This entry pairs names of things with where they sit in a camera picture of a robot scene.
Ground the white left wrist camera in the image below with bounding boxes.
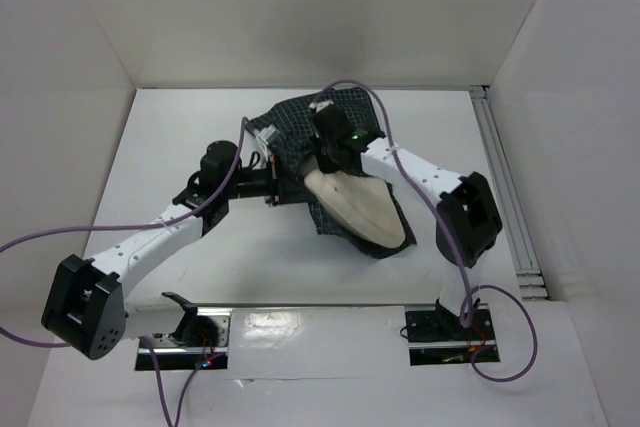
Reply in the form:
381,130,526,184
254,125,279,160

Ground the cream white pillow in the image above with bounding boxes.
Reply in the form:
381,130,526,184
304,169,406,248

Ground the dark checkered pillowcase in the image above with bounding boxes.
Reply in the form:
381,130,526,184
248,87,419,261

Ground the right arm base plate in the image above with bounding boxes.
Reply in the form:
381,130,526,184
399,304,500,366

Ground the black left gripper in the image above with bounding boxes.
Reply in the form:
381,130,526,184
221,154,316,208

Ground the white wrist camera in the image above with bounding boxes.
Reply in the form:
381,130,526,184
254,125,279,160
308,99,334,115

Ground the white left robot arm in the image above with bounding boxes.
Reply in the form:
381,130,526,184
41,141,313,360

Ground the aluminium frame rail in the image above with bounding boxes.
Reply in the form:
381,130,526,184
469,86,550,302

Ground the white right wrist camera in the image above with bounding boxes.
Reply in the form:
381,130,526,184
308,99,334,115

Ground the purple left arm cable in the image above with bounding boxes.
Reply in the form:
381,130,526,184
0,116,261,427

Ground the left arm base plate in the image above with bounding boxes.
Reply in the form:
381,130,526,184
150,308,232,372

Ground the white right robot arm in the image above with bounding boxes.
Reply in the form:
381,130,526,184
304,101,503,339

